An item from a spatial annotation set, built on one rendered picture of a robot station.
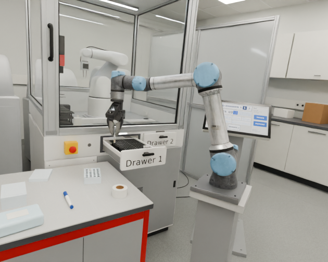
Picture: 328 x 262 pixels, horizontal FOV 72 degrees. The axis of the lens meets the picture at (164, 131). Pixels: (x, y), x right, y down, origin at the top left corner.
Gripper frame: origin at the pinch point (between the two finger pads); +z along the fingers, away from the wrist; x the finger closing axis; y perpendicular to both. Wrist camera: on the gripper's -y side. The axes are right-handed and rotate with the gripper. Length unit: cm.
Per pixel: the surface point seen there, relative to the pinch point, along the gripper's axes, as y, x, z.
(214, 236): -10, -61, 47
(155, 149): 4.0, -23.9, 7.2
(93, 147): 11.4, 17.5, 12.8
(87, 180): -19.2, 6.6, 20.4
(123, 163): -9.6, -8.8, 12.8
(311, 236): 88, -167, 100
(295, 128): 234, -197, 18
